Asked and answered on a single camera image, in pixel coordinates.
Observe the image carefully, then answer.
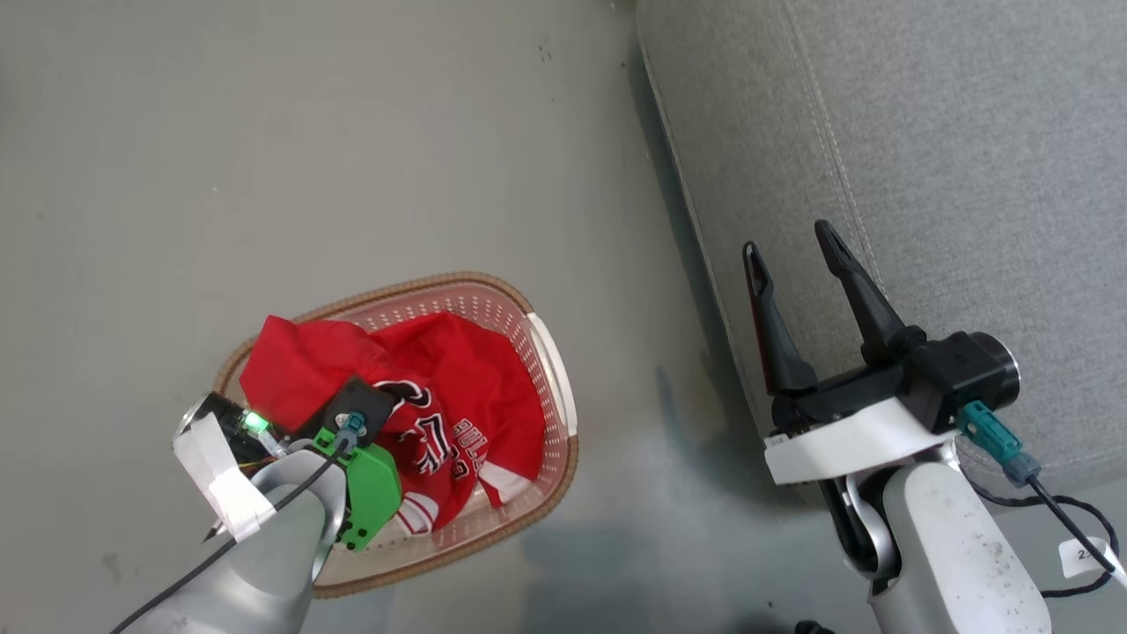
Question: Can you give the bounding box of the red basketball jersey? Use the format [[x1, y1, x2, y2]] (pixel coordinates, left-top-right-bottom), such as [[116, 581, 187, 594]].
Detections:
[[368, 312, 548, 535]]

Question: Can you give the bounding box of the grey fabric sofa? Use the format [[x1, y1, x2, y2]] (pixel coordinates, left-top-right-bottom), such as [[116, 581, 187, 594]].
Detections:
[[636, 0, 1127, 508]]

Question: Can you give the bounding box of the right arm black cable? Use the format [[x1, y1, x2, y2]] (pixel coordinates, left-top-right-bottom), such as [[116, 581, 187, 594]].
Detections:
[[955, 401, 1127, 600]]

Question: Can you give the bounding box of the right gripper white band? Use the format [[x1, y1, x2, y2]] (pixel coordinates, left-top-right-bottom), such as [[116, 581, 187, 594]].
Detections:
[[742, 219, 962, 487]]

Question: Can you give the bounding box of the cream perforated laundry basket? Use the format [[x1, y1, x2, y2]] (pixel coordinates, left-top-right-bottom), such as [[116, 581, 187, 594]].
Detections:
[[214, 271, 579, 601]]

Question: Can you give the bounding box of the white cable tag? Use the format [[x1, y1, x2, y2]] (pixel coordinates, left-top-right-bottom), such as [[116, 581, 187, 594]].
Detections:
[[1057, 535, 1127, 589]]

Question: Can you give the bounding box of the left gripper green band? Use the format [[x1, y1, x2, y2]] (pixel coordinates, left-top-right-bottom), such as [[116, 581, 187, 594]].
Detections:
[[173, 393, 403, 552]]

